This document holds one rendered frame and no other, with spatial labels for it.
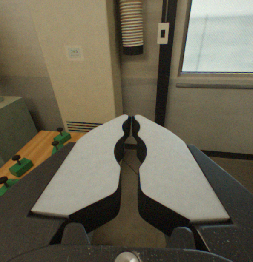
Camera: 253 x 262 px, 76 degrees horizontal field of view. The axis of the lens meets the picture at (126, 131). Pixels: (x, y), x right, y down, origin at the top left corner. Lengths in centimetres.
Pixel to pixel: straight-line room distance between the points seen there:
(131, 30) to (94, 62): 33
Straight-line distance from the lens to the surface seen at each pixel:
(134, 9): 130
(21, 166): 120
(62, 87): 146
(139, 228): 142
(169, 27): 139
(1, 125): 181
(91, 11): 125
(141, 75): 153
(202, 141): 188
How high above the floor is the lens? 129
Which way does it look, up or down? 34 degrees down
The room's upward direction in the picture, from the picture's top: 3 degrees counter-clockwise
